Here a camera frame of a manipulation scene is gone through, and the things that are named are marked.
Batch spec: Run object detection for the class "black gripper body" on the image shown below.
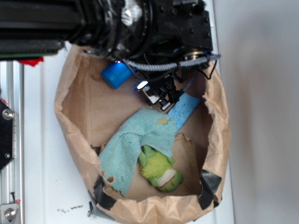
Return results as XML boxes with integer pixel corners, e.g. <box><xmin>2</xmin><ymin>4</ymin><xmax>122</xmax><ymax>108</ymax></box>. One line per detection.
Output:
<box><xmin>149</xmin><ymin>0</ymin><xmax>213</xmax><ymax>59</ymax></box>

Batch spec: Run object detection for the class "blue plastic bottle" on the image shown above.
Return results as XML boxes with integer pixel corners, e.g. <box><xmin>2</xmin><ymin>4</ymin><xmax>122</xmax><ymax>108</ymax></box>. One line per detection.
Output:
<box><xmin>101</xmin><ymin>61</ymin><xmax>133</xmax><ymax>89</ymax></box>

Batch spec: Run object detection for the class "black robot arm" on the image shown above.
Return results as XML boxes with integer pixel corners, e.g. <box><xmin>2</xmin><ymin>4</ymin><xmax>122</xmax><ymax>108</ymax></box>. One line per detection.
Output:
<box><xmin>0</xmin><ymin>0</ymin><xmax>213</xmax><ymax>60</ymax></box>

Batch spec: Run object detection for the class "blue sponge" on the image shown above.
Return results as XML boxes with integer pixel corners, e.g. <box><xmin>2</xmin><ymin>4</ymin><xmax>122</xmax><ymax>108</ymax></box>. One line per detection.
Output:
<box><xmin>168</xmin><ymin>93</ymin><xmax>200</xmax><ymax>132</ymax></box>

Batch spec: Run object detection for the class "light blue towel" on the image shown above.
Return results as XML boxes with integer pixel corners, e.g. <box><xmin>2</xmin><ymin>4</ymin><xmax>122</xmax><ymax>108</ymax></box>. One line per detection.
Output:
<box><xmin>99</xmin><ymin>108</ymin><xmax>178</xmax><ymax>196</ymax></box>

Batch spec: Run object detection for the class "brown paper bag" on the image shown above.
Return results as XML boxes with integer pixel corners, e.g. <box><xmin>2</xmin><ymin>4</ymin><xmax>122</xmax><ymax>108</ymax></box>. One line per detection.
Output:
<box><xmin>55</xmin><ymin>47</ymin><xmax>231</xmax><ymax>224</ymax></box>

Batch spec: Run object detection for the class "green plush toy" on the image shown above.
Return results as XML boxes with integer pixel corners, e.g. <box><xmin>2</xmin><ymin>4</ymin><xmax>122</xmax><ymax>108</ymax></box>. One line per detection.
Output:
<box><xmin>138</xmin><ymin>145</ymin><xmax>184</xmax><ymax>193</ymax></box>

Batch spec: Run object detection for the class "grey braided cable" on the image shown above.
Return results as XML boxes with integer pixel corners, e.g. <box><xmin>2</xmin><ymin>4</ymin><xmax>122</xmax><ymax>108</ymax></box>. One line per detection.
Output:
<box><xmin>122</xmin><ymin>53</ymin><xmax>221</xmax><ymax>94</ymax></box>

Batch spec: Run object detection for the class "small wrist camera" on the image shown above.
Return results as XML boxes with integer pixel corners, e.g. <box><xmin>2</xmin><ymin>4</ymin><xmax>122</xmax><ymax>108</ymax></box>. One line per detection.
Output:
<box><xmin>136</xmin><ymin>75</ymin><xmax>183</xmax><ymax>111</ymax></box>

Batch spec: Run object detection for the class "black bracket plate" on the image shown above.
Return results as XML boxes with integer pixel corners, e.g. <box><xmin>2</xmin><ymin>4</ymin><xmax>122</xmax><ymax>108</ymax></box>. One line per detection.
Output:
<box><xmin>0</xmin><ymin>99</ymin><xmax>14</xmax><ymax>171</ymax></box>

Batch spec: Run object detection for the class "aluminium frame rail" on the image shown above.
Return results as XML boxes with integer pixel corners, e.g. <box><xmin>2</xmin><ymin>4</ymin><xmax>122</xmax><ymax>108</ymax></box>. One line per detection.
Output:
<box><xmin>0</xmin><ymin>61</ymin><xmax>25</xmax><ymax>224</ymax></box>

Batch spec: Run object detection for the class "silver corner bracket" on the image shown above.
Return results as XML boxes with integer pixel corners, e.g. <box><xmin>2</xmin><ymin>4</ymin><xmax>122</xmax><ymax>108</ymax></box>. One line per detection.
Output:
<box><xmin>0</xmin><ymin>203</ymin><xmax>20</xmax><ymax>224</ymax></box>

